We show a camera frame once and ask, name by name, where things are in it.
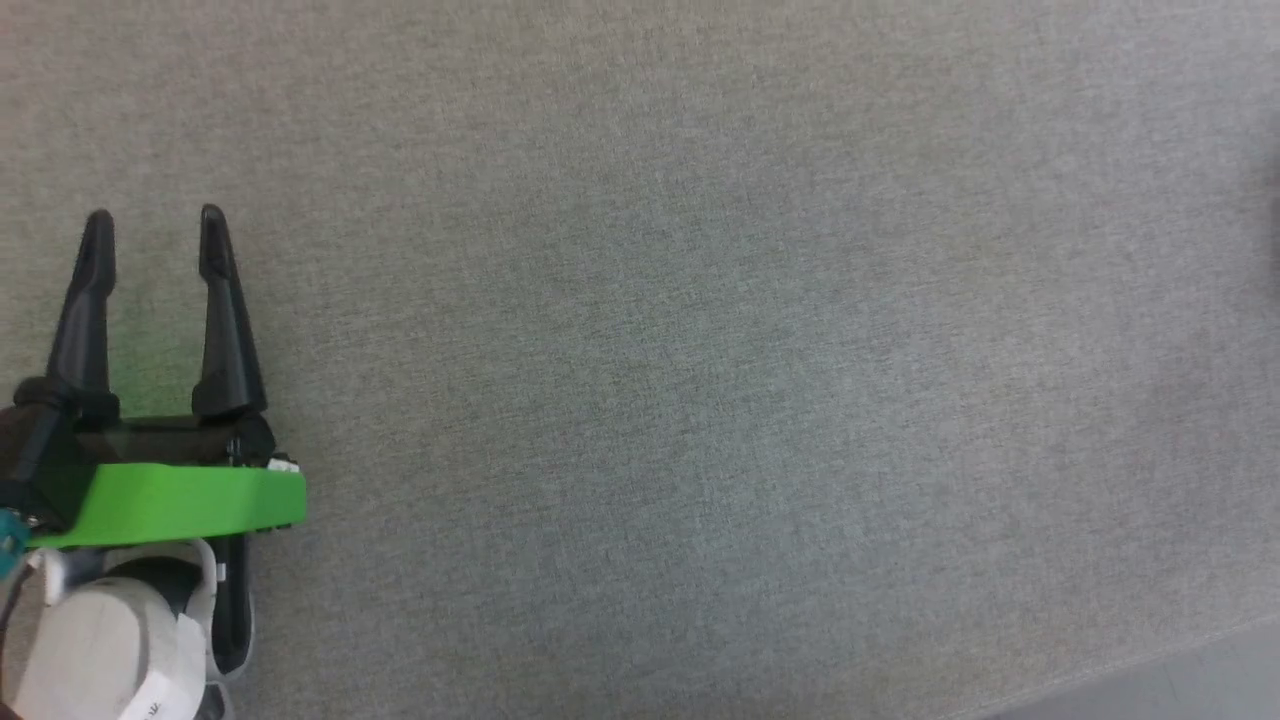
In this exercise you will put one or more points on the grey fabric sofa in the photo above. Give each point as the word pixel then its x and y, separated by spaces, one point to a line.
pixel 700 350

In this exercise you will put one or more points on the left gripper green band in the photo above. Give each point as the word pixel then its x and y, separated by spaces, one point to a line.
pixel 180 500

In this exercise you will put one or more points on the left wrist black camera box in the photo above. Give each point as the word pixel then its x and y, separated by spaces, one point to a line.
pixel 35 450

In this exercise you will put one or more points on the left white grey robot arm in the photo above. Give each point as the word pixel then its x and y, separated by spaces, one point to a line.
pixel 100 640

